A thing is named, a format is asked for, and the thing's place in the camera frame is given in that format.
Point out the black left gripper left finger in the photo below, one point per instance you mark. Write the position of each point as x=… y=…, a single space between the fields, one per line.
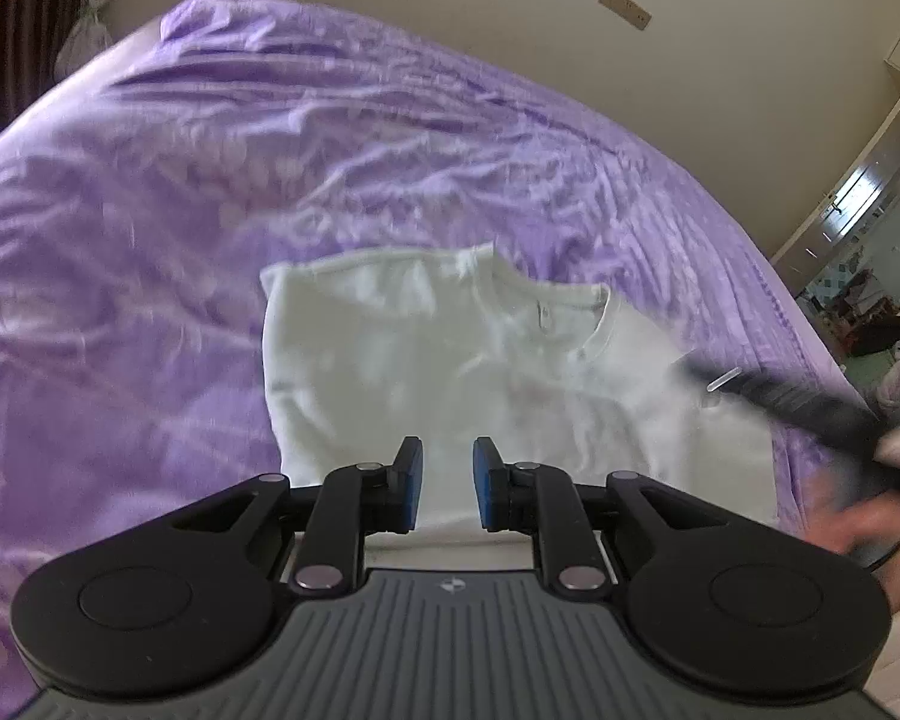
x=187 y=598

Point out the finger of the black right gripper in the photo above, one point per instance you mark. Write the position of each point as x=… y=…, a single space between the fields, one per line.
x=748 y=385

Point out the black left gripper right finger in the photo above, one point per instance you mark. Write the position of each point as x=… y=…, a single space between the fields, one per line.
x=729 y=605

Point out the white Nevada t-shirt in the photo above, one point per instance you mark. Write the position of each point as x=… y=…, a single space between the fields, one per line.
x=363 y=350

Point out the person's right hand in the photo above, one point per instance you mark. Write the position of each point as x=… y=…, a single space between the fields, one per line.
x=877 y=519

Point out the white wardrobe cabinet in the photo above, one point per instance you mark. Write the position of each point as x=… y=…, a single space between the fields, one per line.
x=838 y=219

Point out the purple floral bed cover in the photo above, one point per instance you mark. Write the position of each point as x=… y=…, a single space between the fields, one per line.
x=140 y=200

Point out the tan wall switch plate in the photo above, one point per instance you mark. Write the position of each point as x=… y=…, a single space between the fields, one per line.
x=628 y=10

